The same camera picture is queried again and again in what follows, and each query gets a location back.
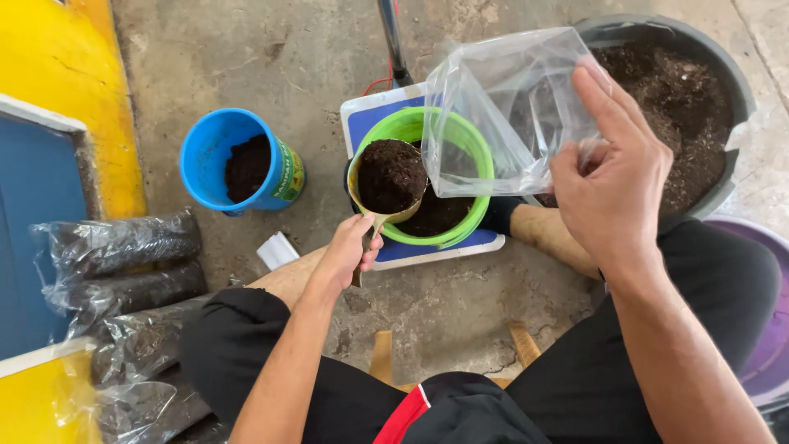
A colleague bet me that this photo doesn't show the person's right hand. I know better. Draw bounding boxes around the person's right hand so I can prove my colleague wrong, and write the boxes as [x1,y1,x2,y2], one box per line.
[549,62,674,273]

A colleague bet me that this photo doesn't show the person's left hand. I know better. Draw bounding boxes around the person's left hand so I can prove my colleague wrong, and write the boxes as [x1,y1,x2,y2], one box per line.
[314,213,384,291]

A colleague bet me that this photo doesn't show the tan plastic scoop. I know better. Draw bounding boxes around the tan plastic scoop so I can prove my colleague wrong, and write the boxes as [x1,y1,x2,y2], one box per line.
[346,139,430,289]

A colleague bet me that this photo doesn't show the clear plastic bag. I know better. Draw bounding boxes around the clear plastic bag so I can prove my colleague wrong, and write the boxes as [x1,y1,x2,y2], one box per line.
[421,26,614,199]

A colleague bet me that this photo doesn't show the person's left leg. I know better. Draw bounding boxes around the person's left leg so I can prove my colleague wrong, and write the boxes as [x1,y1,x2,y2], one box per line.
[247,245,329,312]

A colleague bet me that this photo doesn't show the person's leg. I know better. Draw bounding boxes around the person's leg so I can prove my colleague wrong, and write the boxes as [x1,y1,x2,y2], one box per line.
[247,245,329,312]
[510,203,608,281]

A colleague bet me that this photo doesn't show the white paper piece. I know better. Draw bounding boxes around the white paper piece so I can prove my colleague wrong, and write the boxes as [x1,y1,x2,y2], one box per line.
[256,231,301,271]

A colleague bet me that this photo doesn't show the person's right leg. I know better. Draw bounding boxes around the person's right leg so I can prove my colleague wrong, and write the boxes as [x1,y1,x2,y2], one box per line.
[510,203,608,281]

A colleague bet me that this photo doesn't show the blue and white scale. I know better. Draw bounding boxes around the blue and white scale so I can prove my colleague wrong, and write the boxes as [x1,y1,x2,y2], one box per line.
[339,82,506,272]

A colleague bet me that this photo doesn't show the dark soil heap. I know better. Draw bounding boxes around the dark soil heap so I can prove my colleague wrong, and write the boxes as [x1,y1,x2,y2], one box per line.
[536,42,736,215]

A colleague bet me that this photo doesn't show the wooden stool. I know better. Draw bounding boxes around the wooden stool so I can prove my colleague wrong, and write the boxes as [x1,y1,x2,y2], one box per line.
[369,319,543,393]

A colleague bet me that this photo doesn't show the green plastic bucket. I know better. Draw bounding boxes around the green plastic bucket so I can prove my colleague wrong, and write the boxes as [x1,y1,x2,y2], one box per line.
[354,106,496,249]

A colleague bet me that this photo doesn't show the large grey tub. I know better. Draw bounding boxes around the large grey tub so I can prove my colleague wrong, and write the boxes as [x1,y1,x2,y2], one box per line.
[533,14,758,235]

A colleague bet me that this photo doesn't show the blue plastic bucket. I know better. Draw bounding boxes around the blue plastic bucket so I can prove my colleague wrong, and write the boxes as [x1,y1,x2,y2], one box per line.
[179,108,307,218]

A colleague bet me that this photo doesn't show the person's black shorts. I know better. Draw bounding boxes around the person's black shorts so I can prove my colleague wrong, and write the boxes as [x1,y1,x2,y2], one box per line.
[179,219,782,444]

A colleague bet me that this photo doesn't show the black shirt red stripe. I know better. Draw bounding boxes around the black shirt red stripe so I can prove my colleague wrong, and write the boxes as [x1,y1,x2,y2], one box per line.
[373,372,549,444]

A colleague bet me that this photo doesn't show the soil-filled plastic bag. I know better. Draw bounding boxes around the soil-filled plastic bag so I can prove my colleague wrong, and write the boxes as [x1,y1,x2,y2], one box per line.
[92,364,213,444]
[65,295,213,386]
[40,262,209,318]
[30,210,203,278]

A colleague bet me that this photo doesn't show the black metal pole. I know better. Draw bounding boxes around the black metal pole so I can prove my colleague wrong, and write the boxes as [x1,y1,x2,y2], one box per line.
[377,0,415,89]

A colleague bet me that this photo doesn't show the purple plastic tub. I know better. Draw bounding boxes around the purple plastic tub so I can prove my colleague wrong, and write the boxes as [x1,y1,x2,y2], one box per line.
[703,215,789,408]

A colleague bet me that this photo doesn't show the red cable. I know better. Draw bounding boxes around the red cable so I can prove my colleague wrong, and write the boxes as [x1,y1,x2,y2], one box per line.
[362,0,398,97]

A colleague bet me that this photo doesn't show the blue panel white frame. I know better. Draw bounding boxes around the blue panel white frame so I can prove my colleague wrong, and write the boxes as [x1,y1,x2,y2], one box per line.
[0,92,102,378]

